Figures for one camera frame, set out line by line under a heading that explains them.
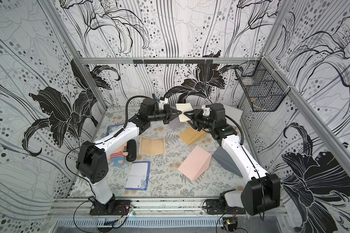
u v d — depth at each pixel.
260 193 0.39
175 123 0.78
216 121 0.58
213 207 0.72
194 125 0.68
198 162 0.91
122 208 0.73
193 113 0.67
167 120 0.73
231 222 0.70
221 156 0.90
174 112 0.74
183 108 0.78
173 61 0.91
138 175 0.83
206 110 0.71
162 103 0.76
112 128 1.04
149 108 0.64
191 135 1.01
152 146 0.96
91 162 0.46
